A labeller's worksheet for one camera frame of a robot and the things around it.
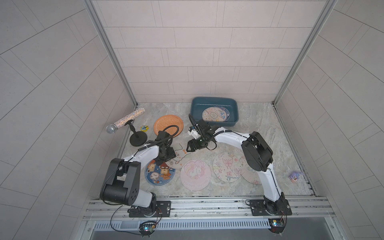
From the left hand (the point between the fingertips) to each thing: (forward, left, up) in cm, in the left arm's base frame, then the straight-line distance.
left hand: (172, 155), depth 91 cm
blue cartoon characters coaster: (-13, +5, +2) cm, 14 cm away
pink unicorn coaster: (-12, -15, +1) cm, 19 cm away
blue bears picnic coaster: (+34, -38, +3) cm, 51 cm away
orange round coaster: (+23, +4, +2) cm, 24 cm away
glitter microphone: (+3, +27, +24) cm, 37 cm away
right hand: (+3, -12, +3) cm, 12 cm away
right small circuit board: (-35, -53, +2) cm, 63 cm away
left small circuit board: (-36, +6, +5) cm, 37 cm away
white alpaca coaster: (-1, -7, +2) cm, 7 cm away
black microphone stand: (+10, +23, +2) cm, 25 cm away
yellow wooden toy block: (+17, +20, +4) cm, 27 cm away
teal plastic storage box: (+41, -16, +4) cm, 44 cm away
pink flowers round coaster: (+31, -28, +4) cm, 41 cm away
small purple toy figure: (-14, -67, +7) cm, 69 cm away
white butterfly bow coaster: (-8, -33, +2) cm, 34 cm away
